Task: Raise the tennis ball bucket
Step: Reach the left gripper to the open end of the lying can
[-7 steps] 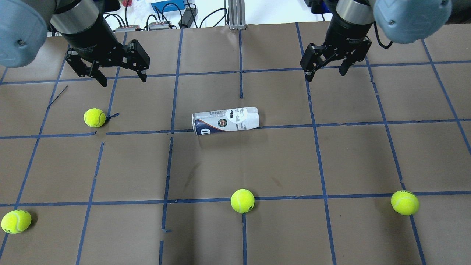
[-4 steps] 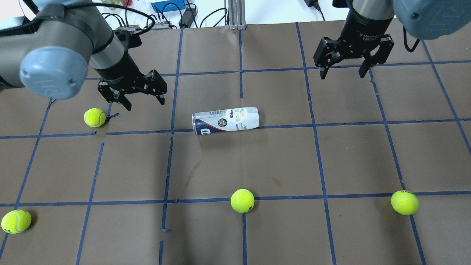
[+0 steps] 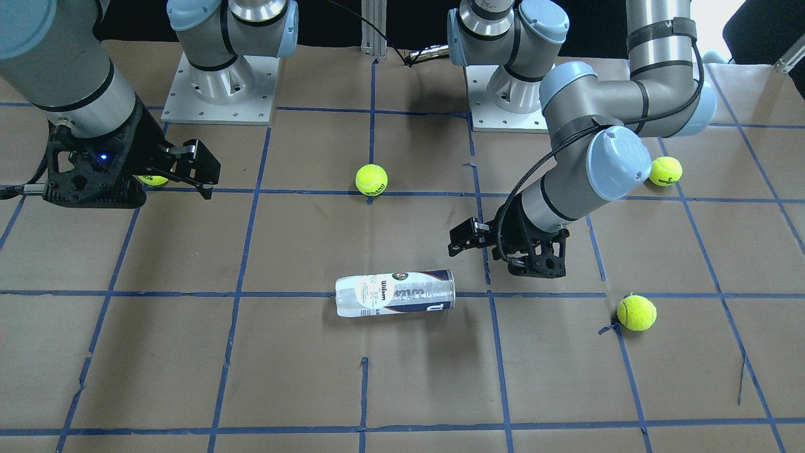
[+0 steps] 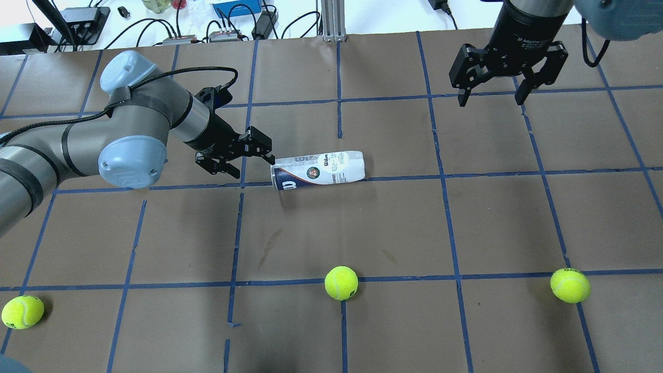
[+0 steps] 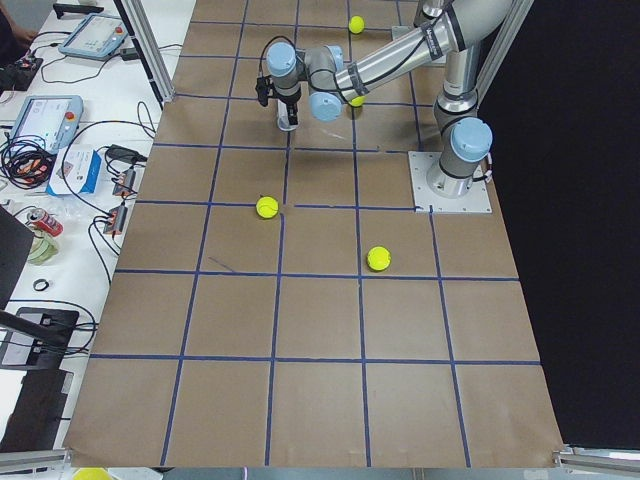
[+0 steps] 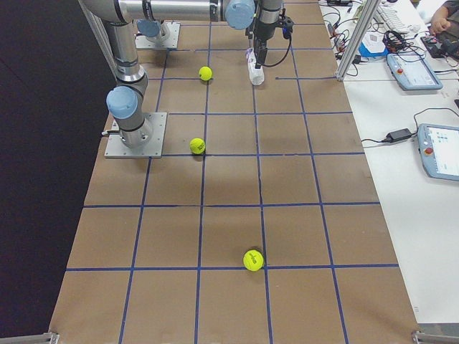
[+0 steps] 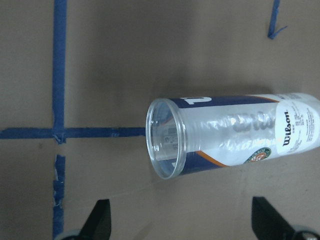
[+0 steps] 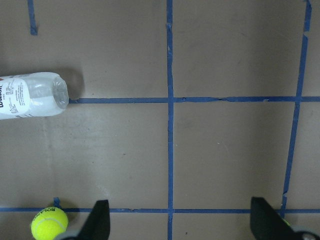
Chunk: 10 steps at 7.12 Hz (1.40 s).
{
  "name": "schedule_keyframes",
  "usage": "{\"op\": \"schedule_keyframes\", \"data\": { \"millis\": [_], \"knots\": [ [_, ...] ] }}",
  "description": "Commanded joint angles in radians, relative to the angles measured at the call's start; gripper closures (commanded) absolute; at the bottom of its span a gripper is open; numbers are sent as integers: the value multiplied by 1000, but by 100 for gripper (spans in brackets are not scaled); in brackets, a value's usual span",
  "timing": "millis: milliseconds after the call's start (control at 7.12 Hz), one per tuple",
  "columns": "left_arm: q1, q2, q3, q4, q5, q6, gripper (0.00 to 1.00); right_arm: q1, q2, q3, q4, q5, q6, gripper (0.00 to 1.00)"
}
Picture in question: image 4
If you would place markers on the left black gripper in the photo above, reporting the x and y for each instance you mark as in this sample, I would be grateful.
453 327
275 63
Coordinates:
216 133

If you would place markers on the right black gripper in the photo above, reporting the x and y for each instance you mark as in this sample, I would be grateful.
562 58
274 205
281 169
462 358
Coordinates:
516 32

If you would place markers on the tennis ball can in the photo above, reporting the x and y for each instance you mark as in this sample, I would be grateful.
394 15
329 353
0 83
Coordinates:
320 169

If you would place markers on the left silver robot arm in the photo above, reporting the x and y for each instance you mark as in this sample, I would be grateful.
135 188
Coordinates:
126 142

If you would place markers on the tennis ball centre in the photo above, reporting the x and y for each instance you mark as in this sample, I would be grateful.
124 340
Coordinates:
341 283

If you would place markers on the tennis ball front left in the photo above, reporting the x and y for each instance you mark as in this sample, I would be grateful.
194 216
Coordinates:
570 285

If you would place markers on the tennis ball near base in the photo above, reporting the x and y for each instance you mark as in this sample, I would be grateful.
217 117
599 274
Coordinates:
23 312

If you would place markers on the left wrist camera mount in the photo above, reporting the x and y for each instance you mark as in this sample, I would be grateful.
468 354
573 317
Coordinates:
214 97

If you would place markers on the aluminium frame post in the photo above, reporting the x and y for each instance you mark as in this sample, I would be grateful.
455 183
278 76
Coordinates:
333 21

